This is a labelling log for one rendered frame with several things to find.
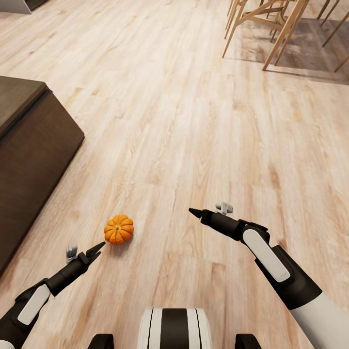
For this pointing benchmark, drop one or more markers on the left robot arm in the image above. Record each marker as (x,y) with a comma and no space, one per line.
(17,323)

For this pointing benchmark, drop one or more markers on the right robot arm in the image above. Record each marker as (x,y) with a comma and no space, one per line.
(323,322)

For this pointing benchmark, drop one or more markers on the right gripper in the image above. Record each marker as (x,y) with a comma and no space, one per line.
(214,220)

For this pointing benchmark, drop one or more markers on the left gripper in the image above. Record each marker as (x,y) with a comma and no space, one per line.
(80,265)

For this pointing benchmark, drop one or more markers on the cabinet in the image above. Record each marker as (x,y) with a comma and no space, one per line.
(38,139)

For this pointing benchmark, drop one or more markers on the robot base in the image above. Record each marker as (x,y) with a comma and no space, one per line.
(243,341)

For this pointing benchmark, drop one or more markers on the pumpkin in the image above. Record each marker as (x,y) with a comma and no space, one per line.
(118,230)

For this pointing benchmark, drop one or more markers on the robot trunk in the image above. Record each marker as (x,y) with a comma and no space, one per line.
(174,328)

